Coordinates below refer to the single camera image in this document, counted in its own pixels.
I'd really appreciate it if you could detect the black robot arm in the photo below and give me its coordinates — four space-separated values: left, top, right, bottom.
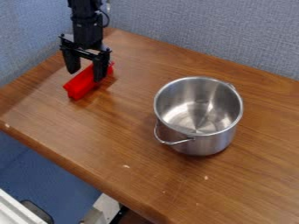
59 0 111 82

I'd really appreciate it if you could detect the red rectangular block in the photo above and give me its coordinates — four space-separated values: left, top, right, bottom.
63 65 106 101

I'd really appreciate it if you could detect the white table leg base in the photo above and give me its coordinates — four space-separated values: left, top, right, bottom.
79 193 120 224

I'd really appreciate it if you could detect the stainless steel pot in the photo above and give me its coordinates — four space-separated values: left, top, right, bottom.
154 76 244 156

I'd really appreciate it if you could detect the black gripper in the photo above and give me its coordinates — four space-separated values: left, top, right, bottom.
59 34 112 82

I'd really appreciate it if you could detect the white furniture piece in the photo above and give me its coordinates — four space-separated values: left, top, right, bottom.
0 188 47 224

